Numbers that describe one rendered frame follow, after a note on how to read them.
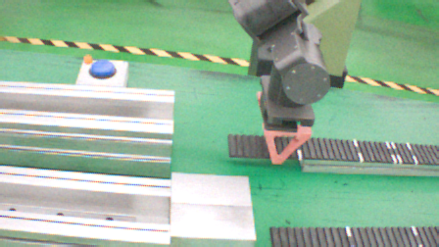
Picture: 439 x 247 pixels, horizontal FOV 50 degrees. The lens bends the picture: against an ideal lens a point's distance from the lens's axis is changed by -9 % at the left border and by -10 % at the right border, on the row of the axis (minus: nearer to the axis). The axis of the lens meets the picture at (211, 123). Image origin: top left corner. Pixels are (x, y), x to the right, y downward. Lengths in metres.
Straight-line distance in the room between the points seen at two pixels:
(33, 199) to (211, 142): 0.31
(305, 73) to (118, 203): 0.26
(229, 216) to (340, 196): 0.25
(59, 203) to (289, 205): 0.32
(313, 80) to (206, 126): 0.29
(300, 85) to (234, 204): 0.15
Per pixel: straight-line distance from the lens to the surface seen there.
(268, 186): 0.74
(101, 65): 0.84
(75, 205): 0.62
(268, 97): 0.70
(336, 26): 1.01
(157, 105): 0.74
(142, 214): 0.61
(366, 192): 0.79
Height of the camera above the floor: 1.28
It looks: 36 degrees down
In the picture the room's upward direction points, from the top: 8 degrees clockwise
